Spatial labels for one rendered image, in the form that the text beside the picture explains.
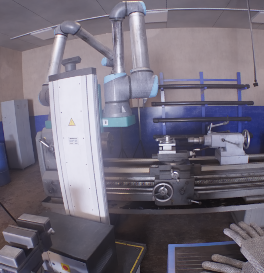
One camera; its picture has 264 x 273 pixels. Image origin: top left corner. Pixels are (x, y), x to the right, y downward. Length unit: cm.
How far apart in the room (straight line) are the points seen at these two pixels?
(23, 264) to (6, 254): 8
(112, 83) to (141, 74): 18
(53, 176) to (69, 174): 101
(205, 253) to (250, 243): 10
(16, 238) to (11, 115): 487
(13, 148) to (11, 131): 46
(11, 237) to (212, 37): 557
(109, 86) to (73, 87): 22
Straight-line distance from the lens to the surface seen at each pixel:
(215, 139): 235
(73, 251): 115
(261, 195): 262
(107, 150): 236
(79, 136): 131
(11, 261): 90
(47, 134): 244
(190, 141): 234
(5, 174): 493
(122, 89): 128
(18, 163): 580
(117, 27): 157
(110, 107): 129
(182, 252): 48
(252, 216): 266
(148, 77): 132
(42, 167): 260
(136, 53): 139
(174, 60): 540
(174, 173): 198
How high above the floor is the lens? 158
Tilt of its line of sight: 11 degrees down
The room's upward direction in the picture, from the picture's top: 4 degrees counter-clockwise
